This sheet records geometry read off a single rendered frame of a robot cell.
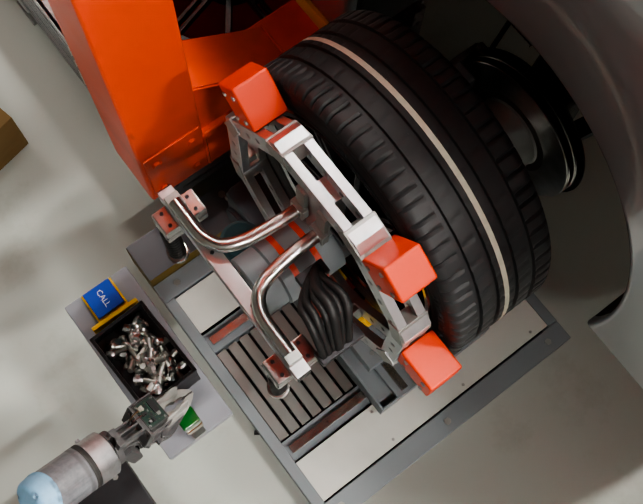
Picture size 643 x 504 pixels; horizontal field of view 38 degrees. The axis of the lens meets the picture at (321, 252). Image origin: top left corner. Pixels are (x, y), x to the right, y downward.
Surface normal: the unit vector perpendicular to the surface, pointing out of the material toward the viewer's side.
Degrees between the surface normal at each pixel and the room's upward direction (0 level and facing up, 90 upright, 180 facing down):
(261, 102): 45
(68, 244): 0
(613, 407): 0
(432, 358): 0
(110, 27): 90
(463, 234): 38
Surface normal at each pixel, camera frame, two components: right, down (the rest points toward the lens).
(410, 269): 0.37, 0.19
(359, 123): -0.04, -0.39
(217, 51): 0.49, -0.58
